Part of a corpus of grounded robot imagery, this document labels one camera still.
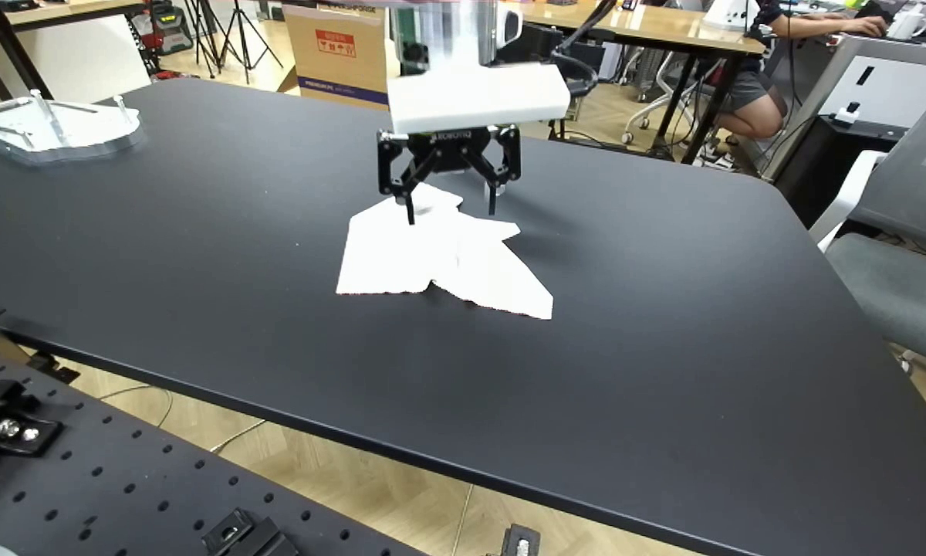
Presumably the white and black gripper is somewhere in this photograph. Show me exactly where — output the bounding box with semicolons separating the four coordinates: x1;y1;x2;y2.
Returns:
378;63;573;227

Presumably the large cardboard box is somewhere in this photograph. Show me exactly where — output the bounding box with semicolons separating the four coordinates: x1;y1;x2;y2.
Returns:
282;2;405;115

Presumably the long wooden desk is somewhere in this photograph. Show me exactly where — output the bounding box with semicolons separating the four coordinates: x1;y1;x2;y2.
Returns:
512;0;771;166

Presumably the tall black tripod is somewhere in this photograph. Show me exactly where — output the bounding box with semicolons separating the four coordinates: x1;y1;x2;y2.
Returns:
178;0;287;86

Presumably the seated person in shorts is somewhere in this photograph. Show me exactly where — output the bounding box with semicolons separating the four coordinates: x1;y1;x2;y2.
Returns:
709;0;889;144

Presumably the white board panel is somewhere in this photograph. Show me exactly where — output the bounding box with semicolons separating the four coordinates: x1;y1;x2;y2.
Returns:
12;11;153;106

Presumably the black table clamp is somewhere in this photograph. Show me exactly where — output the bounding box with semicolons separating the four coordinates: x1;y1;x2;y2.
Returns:
498;523;542;556

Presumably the wooden desk with black legs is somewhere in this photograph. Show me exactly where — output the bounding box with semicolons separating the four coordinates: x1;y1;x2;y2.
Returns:
0;0;148;106

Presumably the gray slotted cabinet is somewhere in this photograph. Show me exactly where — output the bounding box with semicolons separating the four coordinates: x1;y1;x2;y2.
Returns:
766;31;926;225

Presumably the black perforated breadboard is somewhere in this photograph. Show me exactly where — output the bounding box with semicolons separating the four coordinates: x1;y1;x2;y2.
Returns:
0;332;427;556

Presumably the gray office chair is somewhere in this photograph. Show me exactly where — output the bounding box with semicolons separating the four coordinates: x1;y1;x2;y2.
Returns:
806;102;926;367

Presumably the black mounting bracket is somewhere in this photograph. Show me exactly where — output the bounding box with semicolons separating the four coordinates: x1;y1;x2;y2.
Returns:
196;506;307;556

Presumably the black bracket with bolts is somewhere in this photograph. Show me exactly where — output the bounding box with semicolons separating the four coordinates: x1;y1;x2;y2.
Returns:
0;373;68;457

